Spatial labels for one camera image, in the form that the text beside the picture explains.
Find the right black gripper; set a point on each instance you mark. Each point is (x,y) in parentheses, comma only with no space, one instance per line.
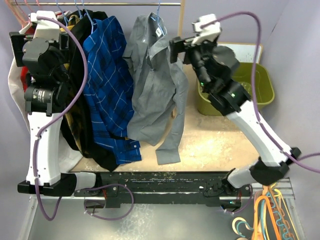
(177,45)

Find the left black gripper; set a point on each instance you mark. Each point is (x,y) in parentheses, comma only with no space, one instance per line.
(58,45)

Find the light blue hanger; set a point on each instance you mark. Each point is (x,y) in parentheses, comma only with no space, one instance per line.
(160,31)

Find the grey shirt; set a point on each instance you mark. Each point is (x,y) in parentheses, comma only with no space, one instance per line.
(160,88)

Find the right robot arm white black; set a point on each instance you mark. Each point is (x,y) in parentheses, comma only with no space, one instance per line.
(214,66)

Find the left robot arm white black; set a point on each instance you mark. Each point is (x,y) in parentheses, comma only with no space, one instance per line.
(45,100)

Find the pink hanger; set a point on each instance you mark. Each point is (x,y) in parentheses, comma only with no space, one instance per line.
(21,9)

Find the red plaid shirt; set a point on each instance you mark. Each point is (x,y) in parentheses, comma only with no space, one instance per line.
(24,71)

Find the blue plaid shirt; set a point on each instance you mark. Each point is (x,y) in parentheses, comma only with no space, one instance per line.
(109,90)

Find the beige shirt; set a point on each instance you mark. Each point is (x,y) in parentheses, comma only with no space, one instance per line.
(16,90)

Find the yellow plaid shirt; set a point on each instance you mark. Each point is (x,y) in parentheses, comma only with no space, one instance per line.
(74,113)

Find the black shirt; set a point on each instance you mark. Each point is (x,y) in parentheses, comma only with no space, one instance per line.
(103,157)

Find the yellow hanger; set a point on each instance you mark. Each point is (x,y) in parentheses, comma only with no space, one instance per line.
(284,222)

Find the small whiteboard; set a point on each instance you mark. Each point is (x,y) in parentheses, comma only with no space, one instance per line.
(244,52)

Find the olive green plastic bin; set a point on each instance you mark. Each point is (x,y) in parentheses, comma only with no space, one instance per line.
(264,90)

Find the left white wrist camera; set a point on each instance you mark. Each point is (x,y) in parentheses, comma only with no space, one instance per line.
(44,25)

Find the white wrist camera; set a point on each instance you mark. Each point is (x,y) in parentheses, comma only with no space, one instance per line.
(44,25)
(207,28)

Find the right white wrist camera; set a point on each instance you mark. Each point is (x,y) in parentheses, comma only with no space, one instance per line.
(207,28)

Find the metal clothes rail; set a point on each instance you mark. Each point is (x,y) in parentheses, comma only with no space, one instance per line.
(53,3)

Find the wooden clothes rack frame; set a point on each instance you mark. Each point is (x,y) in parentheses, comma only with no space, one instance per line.
(171,11)

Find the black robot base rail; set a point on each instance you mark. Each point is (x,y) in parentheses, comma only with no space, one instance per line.
(180,188)

